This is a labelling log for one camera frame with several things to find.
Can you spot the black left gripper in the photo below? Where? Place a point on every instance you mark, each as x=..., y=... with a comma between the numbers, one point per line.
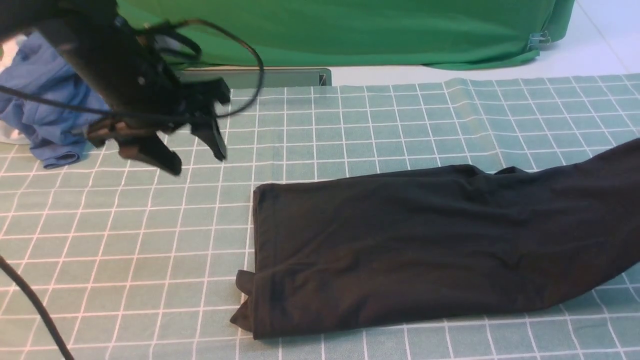
x=145, y=95

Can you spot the dark gray long-sleeve shirt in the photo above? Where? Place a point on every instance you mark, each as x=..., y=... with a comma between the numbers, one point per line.
x=450, y=241

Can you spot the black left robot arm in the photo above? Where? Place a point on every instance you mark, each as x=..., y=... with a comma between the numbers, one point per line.
x=26, y=15

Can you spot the blue crumpled shirt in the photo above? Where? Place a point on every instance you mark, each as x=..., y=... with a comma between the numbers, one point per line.
x=55, y=134

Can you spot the green checkered tablecloth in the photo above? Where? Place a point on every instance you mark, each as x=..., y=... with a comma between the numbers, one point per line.
x=133, y=264

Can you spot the green backdrop cloth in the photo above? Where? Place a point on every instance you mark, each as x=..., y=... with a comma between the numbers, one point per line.
x=458, y=35

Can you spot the silver binder clip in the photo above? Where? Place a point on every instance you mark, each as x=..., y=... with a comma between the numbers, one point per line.
x=538, y=40

